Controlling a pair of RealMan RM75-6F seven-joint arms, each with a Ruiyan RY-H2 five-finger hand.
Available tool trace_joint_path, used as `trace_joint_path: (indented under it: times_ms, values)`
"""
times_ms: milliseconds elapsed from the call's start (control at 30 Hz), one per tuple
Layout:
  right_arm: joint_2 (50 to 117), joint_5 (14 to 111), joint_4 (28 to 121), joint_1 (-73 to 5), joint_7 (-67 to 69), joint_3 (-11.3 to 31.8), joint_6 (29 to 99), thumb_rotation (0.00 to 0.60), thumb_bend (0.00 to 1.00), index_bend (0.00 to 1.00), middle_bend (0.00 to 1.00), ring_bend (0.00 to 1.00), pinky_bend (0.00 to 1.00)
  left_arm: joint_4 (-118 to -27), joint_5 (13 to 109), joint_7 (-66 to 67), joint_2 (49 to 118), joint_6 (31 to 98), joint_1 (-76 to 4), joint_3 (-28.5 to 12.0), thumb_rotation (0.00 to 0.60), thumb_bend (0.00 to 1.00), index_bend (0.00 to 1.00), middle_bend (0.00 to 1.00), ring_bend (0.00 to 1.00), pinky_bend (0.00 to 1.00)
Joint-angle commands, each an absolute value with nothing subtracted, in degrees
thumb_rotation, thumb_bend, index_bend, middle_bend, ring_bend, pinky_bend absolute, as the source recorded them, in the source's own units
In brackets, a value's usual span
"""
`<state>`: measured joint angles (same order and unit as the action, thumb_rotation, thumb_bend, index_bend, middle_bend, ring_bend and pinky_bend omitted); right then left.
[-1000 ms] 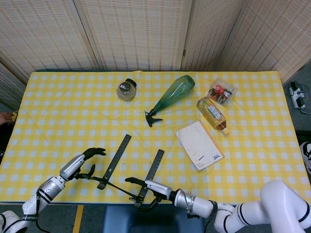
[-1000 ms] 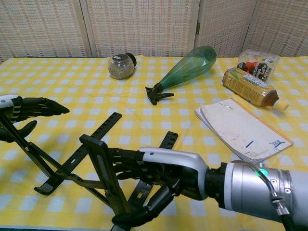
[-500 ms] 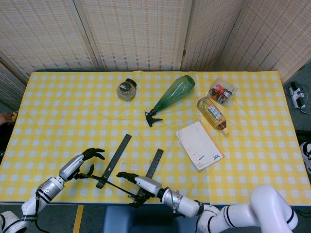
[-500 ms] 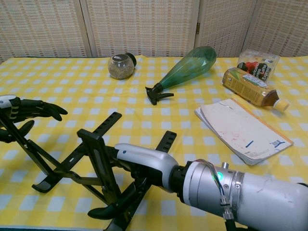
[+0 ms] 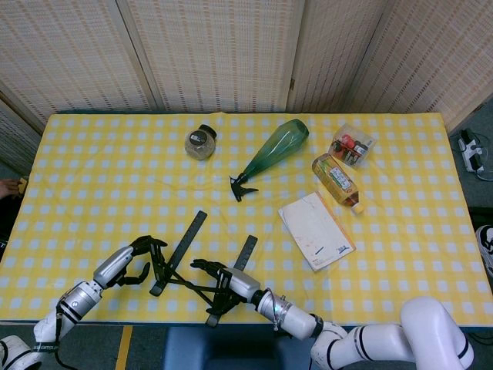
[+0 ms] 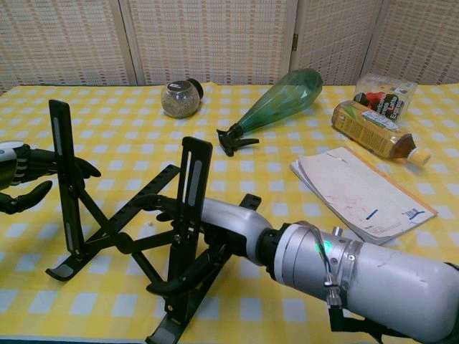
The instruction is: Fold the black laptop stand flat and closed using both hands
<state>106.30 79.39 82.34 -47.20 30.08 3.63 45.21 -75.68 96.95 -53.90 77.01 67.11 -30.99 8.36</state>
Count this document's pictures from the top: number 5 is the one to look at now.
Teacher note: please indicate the woven bamboo screen panel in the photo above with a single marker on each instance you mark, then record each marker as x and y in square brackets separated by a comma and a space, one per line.
[215, 50]
[435, 50]
[331, 50]
[58, 50]
[15, 135]

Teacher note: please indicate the green plastic spray bottle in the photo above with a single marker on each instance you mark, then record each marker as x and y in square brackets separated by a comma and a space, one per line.
[277, 146]

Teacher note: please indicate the white booklet orange edge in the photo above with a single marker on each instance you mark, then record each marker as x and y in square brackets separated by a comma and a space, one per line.
[314, 231]

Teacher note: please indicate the round glass jar black lid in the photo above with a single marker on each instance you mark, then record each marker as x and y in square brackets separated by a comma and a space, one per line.
[198, 148]

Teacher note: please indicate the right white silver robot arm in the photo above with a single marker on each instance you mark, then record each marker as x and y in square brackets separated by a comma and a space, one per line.
[296, 318]

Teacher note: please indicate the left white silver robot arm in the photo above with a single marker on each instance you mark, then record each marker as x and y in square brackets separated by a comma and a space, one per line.
[77, 302]

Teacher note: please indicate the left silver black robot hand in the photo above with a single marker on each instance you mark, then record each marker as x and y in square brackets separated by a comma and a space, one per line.
[111, 268]

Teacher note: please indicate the blue padded seat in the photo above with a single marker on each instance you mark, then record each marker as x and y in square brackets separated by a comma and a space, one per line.
[231, 350]

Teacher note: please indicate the yellow white checkered tablecloth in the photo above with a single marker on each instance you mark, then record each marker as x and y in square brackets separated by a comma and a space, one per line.
[96, 173]

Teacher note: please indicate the black folding laptop stand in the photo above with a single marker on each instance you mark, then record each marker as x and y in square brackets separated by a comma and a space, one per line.
[188, 239]

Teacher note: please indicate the bare person hand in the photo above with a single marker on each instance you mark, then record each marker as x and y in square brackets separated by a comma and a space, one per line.
[7, 189]

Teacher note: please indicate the tea bottle yellow cap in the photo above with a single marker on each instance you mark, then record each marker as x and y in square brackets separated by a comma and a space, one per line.
[337, 181]

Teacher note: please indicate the black white sneaker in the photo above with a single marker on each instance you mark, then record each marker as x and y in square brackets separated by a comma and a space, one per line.
[486, 243]

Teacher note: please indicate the clear plastic box small items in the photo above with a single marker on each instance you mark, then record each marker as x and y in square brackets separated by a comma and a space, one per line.
[352, 148]

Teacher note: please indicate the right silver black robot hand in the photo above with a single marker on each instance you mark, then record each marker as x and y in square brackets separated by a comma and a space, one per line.
[242, 285]

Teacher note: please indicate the small yellow object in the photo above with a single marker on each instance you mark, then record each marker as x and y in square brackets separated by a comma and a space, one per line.
[23, 185]

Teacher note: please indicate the white power strip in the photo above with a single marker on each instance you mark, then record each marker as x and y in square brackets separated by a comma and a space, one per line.
[468, 150]

